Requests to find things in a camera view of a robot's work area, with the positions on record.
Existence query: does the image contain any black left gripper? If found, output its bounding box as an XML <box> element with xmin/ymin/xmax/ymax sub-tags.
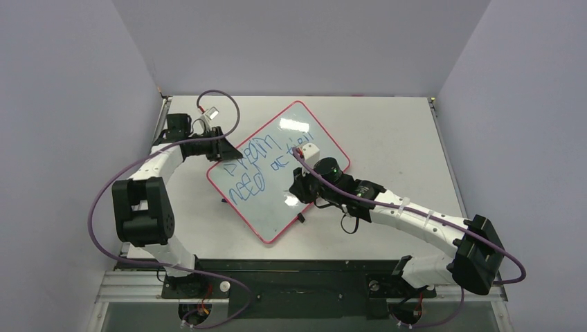
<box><xmin>187</xmin><ymin>127</ymin><xmax>243</xmax><ymax>163</ymax></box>

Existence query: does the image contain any red-framed whiteboard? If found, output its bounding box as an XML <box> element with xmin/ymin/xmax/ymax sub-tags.
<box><xmin>206</xmin><ymin>100</ymin><xmax>351</xmax><ymax>243</ymax></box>

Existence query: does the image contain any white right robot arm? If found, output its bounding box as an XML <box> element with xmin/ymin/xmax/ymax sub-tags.
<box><xmin>289</xmin><ymin>157</ymin><xmax>504</xmax><ymax>295</ymax></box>

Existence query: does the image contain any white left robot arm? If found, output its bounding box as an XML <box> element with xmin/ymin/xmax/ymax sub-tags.
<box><xmin>111</xmin><ymin>113</ymin><xmax>243</xmax><ymax>297</ymax></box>

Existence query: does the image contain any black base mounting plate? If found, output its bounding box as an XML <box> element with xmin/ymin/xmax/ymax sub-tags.
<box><xmin>114</xmin><ymin>257</ymin><xmax>482</xmax><ymax>320</ymax></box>

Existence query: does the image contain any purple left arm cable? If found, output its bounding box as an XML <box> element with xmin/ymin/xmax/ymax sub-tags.
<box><xmin>87</xmin><ymin>89</ymin><xmax>252</xmax><ymax>331</ymax></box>

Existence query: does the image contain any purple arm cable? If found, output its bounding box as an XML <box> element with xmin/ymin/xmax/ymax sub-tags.
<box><xmin>87</xmin><ymin>89</ymin><xmax>252</xmax><ymax>331</ymax></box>
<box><xmin>292</xmin><ymin>149</ymin><xmax>527</xmax><ymax>329</ymax></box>

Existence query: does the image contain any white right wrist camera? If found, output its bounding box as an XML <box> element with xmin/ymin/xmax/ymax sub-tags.
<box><xmin>297</xmin><ymin>142</ymin><xmax>320</xmax><ymax>169</ymax></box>

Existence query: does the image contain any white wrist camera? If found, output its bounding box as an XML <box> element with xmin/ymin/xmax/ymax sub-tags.
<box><xmin>297</xmin><ymin>142</ymin><xmax>320</xmax><ymax>169</ymax></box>
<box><xmin>199</xmin><ymin>107</ymin><xmax>219</xmax><ymax>131</ymax></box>

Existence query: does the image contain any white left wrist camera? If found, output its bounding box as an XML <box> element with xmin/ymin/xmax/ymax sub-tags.
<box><xmin>199</xmin><ymin>107</ymin><xmax>219</xmax><ymax>131</ymax></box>

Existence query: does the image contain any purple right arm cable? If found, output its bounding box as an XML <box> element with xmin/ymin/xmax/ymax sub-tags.
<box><xmin>292</xmin><ymin>149</ymin><xmax>527</xmax><ymax>329</ymax></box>

